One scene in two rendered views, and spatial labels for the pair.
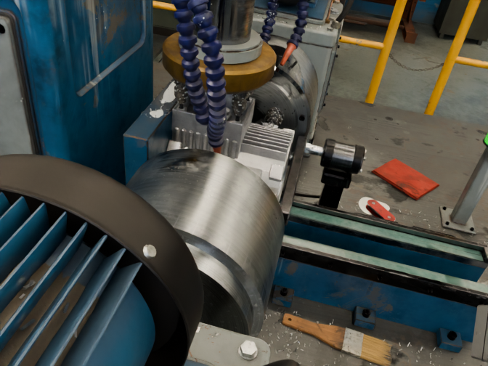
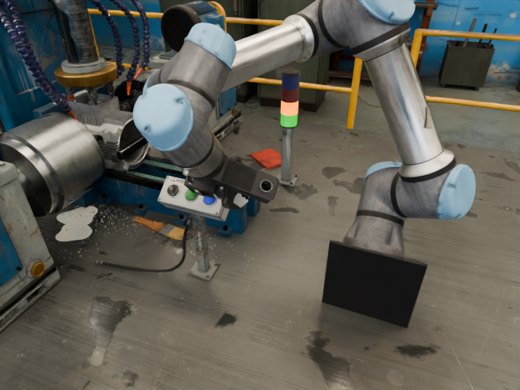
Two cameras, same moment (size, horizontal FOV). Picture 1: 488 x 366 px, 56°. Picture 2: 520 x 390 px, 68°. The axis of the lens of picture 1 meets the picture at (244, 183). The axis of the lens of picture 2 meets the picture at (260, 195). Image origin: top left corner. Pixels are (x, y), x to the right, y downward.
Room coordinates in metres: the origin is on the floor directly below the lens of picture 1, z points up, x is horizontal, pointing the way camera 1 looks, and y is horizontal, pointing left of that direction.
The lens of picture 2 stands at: (-0.36, -0.76, 1.57)
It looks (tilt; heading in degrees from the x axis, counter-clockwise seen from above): 33 degrees down; 14
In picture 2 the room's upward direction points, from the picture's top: straight up
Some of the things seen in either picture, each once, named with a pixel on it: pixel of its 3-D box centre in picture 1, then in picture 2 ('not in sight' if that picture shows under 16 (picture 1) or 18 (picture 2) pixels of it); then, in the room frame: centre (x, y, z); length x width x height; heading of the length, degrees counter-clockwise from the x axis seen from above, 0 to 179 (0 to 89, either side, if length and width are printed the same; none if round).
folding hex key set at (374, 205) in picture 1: (380, 213); not in sight; (0.89, -0.35, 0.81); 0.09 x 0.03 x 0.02; 35
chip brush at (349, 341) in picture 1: (336, 336); (159, 227); (0.51, -0.21, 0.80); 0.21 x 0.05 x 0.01; 77
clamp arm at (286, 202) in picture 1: (293, 176); (144, 139); (0.70, -0.09, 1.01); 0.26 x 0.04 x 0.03; 172
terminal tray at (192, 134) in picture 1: (213, 121); (95, 109); (0.70, 0.07, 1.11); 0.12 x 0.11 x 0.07; 82
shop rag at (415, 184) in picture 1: (405, 177); (269, 158); (1.07, -0.45, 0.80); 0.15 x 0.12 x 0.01; 46
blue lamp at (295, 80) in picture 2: not in sight; (290, 80); (0.91, -0.55, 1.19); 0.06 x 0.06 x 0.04
